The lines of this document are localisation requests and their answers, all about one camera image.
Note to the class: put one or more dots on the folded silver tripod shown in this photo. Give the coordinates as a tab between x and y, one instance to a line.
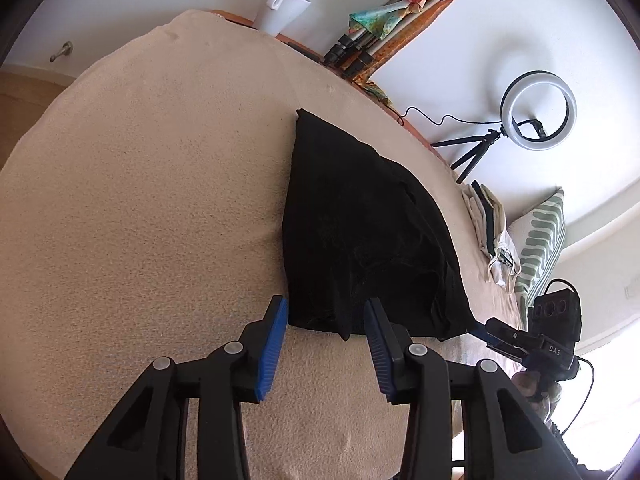
370	35

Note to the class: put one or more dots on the stack of folded clothes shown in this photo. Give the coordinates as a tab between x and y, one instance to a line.
492	230

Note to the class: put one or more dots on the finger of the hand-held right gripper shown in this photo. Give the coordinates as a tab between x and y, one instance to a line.
500	346
515	332

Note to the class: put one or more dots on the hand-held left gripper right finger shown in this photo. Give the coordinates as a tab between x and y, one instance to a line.
378	350

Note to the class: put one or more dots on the metal door stopper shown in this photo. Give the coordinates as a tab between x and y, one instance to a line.
61	52

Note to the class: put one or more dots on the black t-shirt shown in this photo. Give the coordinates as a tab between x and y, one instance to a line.
360	240

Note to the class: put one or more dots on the beige blanket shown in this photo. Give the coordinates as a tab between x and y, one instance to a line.
150	210

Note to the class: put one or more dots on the colourful orange scarf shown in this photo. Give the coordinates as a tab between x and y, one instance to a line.
415	5

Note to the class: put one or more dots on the green striped cushion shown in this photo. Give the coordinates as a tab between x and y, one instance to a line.
542	240

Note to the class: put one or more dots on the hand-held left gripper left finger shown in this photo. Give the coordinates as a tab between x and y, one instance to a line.
272	345

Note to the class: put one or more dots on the person's right hand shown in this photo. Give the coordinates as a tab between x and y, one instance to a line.
530	384

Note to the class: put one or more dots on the white mug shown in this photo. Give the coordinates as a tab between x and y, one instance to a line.
280	10

